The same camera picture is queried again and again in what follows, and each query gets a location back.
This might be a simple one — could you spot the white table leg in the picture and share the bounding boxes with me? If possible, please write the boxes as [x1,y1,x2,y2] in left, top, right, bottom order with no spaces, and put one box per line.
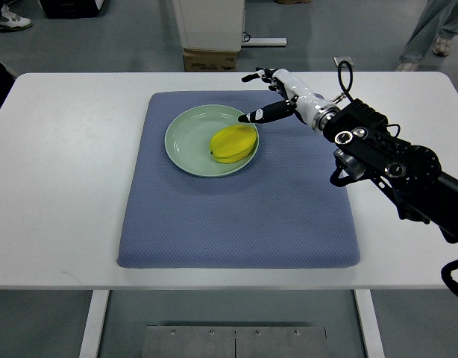
[354,289,386,358]
[79,290,110,358]

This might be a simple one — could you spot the white cabinet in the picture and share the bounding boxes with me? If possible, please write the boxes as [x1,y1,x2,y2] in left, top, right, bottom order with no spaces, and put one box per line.
[172,0,245,52]

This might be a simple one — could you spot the yellow starfruit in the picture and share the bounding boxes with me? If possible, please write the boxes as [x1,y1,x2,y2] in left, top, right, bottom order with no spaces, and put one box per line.
[209,125,258,164]

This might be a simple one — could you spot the white table leg right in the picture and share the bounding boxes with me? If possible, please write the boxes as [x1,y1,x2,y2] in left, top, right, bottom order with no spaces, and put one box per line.
[354,289,386,358]

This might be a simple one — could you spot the white table leg left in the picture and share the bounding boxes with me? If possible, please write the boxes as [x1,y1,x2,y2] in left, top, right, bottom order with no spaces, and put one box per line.
[79,290,110,358]

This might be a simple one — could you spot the white floor foot bar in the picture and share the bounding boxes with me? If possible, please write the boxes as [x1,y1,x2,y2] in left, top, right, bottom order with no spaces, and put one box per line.
[241,37,287,47]

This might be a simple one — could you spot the white green sneaker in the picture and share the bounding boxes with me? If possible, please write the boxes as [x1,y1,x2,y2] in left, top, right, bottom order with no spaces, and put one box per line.
[0,1,32,31]

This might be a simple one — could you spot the person legs grey trousers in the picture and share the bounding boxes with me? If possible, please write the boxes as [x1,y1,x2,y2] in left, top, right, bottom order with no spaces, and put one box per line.
[395,0,458,72]

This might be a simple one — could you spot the black object top left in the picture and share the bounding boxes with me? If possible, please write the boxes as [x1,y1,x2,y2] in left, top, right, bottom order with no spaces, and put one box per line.
[39,0,104,19]

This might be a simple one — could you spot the light green plate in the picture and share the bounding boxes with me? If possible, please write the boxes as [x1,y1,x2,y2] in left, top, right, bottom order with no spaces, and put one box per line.
[165,104,259,178]

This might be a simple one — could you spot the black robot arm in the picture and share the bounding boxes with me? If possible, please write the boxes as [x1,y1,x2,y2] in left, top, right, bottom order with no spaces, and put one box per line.
[315,84,458,244]

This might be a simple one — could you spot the blue textured mat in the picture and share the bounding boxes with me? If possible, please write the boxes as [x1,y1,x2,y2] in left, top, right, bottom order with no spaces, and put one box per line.
[117,90,360,269]

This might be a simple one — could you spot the small grey floor plate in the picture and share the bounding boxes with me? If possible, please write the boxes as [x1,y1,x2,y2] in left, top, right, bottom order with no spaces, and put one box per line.
[333,56,354,67]

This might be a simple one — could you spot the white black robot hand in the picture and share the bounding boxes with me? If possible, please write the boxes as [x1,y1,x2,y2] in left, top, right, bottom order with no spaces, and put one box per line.
[238,68,340,132]

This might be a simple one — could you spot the cardboard box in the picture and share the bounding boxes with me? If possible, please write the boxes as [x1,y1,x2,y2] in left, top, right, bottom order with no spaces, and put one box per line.
[183,49,238,72]

